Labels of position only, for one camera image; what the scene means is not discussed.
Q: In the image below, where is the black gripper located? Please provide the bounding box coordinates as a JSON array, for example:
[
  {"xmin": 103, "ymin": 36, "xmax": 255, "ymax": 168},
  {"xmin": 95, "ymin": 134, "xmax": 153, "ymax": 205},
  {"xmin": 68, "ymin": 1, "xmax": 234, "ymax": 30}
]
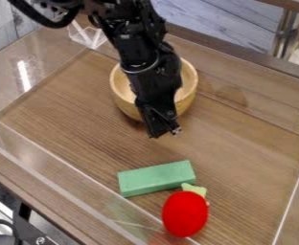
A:
[{"xmin": 120, "ymin": 47, "xmax": 183, "ymax": 138}]

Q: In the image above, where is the metal chair frame background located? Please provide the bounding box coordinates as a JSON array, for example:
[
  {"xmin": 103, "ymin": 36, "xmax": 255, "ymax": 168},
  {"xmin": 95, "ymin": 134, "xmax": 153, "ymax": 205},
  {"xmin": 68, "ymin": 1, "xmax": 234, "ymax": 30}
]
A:
[{"xmin": 273, "ymin": 10, "xmax": 299, "ymax": 60}]

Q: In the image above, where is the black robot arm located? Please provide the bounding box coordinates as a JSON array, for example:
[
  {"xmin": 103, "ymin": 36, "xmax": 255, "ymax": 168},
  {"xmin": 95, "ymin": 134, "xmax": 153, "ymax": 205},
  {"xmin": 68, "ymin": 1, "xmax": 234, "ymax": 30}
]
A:
[{"xmin": 33, "ymin": 0, "xmax": 183, "ymax": 138}]

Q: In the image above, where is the wooden brown bowl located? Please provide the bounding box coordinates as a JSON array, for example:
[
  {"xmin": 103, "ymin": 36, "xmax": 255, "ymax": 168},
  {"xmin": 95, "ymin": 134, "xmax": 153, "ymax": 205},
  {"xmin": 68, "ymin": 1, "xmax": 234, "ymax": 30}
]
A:
[{"xmin": 110, "ymin": 59, "xmax": 199, "ymax": 122}]

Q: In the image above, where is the black table leg clamp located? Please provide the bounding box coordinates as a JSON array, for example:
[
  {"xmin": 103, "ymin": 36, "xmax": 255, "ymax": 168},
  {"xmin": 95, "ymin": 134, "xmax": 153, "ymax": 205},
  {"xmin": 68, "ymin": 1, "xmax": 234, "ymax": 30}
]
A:
[{"xmin": 0, "ymin": 202, "xmax": 59, "ymax": 245}]

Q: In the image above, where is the green rectangular block stick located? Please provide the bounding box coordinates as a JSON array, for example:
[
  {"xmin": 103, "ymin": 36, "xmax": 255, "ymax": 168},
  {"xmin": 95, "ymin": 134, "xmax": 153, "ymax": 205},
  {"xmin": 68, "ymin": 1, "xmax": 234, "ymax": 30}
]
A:
[{"xmin": 118, "ymin": 160, "xmax": 195, "ymax": 197}]

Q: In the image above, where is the red felt strawberry toy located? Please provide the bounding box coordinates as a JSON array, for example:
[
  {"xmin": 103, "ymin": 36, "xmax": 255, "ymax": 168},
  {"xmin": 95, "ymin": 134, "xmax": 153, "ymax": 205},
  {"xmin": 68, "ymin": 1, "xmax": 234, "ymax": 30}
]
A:
[{"xmin": 162, "ymin": 183, "xmax": 210, "ymax": 237}]

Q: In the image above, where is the black cable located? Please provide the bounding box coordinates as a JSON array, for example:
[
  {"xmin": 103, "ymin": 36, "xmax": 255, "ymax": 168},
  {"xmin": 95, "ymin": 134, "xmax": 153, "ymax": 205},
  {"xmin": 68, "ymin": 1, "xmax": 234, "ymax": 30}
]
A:
[{"xmin": 8, "ymin": 0, "xmax": 83, "ymax": 30}]

